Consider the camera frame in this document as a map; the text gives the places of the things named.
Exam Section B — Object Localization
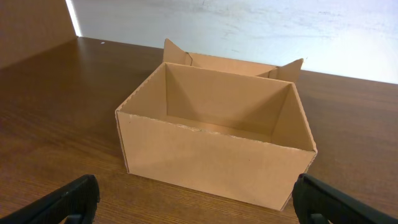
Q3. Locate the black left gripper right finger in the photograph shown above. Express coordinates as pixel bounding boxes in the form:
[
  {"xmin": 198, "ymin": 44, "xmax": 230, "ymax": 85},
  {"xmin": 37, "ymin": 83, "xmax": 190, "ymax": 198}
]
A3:
[{"xmin": 292, "ymin": 174, "xmax": 397, "ymax": 224}]

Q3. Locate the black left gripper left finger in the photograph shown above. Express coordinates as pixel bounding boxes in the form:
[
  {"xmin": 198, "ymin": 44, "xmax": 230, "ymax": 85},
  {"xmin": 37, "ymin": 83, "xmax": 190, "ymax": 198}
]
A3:
[{"xmin": 1, "ymin": 174, "xmax": 100, "ymax": 224}]

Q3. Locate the open brown cardboard box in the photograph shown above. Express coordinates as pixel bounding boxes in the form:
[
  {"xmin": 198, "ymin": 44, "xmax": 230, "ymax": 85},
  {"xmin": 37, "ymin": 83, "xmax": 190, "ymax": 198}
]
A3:
[{"xmin": 115, "ymin": 39, "xmax": 318, "ymax": 210}]

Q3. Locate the brown cardboard side panel left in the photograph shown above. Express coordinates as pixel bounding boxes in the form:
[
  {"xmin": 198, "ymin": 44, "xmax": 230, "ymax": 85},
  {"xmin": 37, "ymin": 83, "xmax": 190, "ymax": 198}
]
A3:
[{"xmin": 1, "ymin": 0, "xmax": 77, "ymax": 68}]

